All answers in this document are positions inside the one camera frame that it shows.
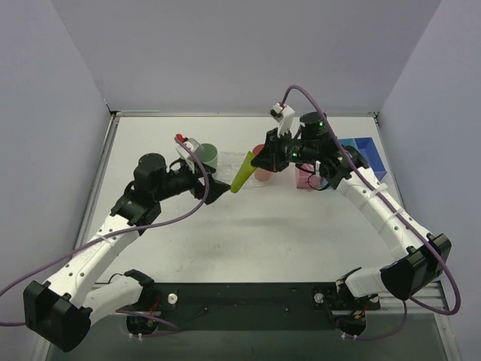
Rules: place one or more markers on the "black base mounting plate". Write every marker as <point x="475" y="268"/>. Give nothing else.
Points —
<point x="305" y="306"/>

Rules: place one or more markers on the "yellow toothpaste tube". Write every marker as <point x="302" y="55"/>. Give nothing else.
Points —
<point x="243" y="174"/>

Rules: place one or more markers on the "large clear textured tray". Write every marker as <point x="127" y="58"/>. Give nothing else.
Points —
<point x="236" y="169"/>

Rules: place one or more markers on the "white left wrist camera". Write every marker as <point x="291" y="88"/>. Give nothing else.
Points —
<point x="188" y="150"/>

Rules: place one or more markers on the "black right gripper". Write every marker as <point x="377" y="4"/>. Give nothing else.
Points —
<point x="276" y="154"/>

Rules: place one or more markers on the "light blue organizer box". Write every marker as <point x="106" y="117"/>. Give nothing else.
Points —
<point x="348" y="143"/>

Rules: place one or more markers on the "pink organizer box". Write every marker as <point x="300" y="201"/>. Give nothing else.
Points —
<point x="306" y="178"/>

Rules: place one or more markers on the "green plastic cup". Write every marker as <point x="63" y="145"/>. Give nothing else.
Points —
<point x="207" y="154"/>

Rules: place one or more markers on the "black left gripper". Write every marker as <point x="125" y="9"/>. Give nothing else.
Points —
<point x="203" y="184"/>

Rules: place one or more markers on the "dark blue organizer box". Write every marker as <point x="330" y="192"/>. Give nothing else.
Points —
<point x="369" y="151"/>

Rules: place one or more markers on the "aluminium rail frame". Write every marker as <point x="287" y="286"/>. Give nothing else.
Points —
<point x="432" y="295"/>

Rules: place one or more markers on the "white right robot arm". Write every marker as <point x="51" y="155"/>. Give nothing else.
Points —
<point x="417" y="253"/>

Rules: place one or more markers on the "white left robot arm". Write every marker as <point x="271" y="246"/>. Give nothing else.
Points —
<point x="59" y="309"/>

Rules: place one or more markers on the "orange plastic cup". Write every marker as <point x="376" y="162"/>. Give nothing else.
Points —
<point x="260" y="173"/>

